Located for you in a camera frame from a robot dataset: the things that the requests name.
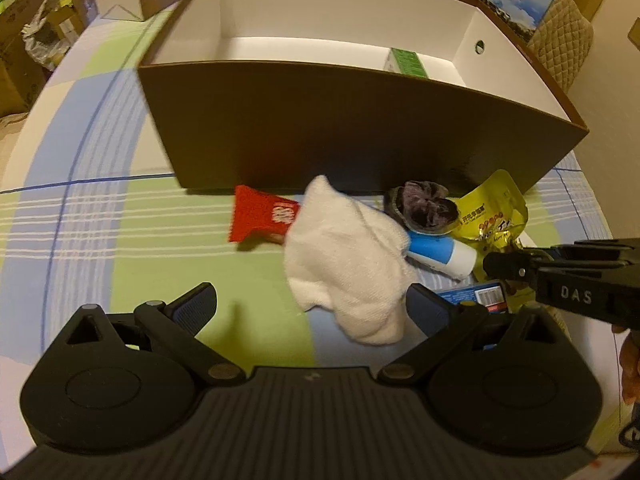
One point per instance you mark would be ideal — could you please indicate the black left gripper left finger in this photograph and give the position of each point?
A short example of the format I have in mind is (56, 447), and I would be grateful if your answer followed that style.
(173, 328)

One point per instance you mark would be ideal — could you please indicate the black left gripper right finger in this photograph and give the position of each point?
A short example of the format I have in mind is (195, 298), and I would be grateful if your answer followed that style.
(448, 328)

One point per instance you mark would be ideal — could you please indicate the dark purple scrunchie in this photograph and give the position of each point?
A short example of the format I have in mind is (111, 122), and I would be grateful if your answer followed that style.
(423, 207)

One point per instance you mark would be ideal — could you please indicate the clear blue-label plastic box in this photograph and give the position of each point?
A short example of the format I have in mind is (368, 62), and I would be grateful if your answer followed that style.
(491, 295)

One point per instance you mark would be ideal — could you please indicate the yellow snack pouch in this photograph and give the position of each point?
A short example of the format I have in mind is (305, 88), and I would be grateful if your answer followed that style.
(491, 217)

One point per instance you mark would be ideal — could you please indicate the brown open cardboard box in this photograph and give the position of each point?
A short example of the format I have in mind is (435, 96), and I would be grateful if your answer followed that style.
(272, 93)

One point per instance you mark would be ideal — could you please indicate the plastic bag trash bin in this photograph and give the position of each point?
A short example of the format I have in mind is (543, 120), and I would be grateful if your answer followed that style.
(53, 30)

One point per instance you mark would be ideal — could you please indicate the red snack packet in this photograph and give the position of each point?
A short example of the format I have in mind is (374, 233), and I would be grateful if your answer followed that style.
(262, 215)

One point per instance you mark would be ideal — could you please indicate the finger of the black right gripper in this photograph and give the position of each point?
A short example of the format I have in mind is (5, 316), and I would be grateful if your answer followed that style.
(619, 250)
(524, 265)

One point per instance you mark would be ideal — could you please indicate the white folded sock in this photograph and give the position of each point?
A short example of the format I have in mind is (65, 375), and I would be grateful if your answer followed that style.
(348, 258)

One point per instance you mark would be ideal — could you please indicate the green white medicine box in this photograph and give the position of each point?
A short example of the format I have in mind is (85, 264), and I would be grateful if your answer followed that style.
(404, 62)

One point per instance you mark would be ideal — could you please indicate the blue white tube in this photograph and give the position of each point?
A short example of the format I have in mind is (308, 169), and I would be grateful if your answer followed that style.
(442, 254)

